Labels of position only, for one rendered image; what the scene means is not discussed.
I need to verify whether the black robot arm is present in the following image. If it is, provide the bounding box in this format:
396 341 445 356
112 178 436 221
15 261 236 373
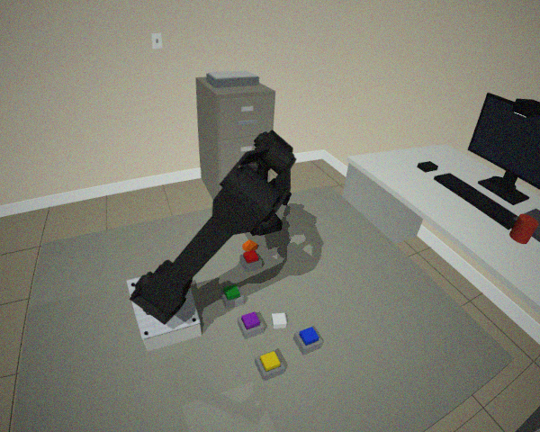
129 130 297 325

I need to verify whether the orange block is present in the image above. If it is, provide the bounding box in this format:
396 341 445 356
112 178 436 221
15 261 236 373
242 240 257 252

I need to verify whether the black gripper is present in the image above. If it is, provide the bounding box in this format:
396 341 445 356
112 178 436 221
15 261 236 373
250 214 283 236

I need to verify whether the blue button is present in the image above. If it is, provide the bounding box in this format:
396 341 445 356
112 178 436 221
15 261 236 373
293 326 323 356

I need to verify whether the green button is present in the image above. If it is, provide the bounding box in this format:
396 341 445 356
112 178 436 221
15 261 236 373
220 285 245 310

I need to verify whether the yellow button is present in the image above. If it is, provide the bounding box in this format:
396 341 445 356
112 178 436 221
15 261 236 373
255 350 285 381

